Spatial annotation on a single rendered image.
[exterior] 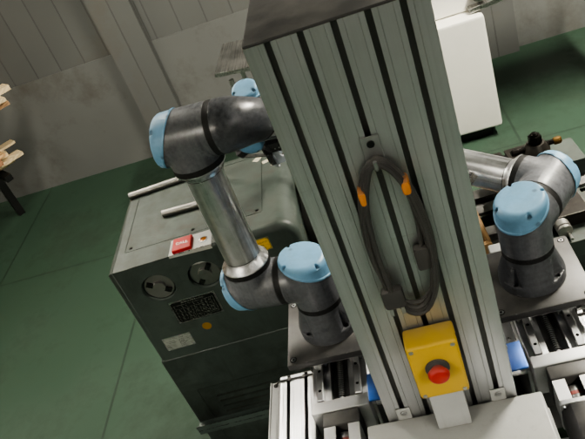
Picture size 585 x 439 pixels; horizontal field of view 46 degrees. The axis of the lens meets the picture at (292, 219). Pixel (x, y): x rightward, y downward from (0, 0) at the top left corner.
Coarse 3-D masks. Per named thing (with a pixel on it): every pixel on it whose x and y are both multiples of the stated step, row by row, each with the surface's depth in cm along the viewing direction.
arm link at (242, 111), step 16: (224, 96) 138; (240, 96) 139; (208, 112) 134; (224, 112) 134; (240, 112) 135; (256, 112) 137; (224, 128) 134; (240, 128) 135; (256, 128) 137; (272, 128) 142; (224, 144) 136; (240, 144) 137
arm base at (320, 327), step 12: (300, 312) 163; (324, 312) 160; (336, 312) 161; (300, 324) 166; (312, 324) 162; (324, 324) 161; (336, 324) 161; (348, 324) 164; (312, 336) 164; (324, 336) 162; (336, 336) 162; (348, 336) 164
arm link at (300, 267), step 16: (288, 256) 157; (304, 256) 156; (320, 256) 155; (272, 272) 158; (288, 272) 154; (304, 272) 153; (320, 272) 154; (288, 288) 156; (304, 288) 155; (320, 288) 156; (336, 288) 159; (304, 304) 159; (320, 304) 158
